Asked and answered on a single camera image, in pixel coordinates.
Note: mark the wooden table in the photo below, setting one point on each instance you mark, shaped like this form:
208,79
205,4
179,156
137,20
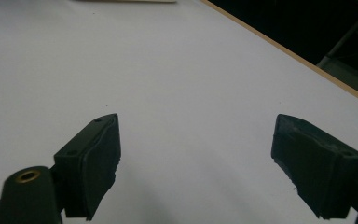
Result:
292,53

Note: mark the grey metal floor rail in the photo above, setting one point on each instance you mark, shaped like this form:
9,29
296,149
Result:
354,74

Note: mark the white table cover sheet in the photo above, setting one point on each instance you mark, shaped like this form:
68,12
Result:
183,77

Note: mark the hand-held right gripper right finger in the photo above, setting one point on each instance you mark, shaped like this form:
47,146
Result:
317,165

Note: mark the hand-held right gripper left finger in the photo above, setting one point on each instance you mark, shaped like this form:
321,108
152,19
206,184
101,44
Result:
90,165

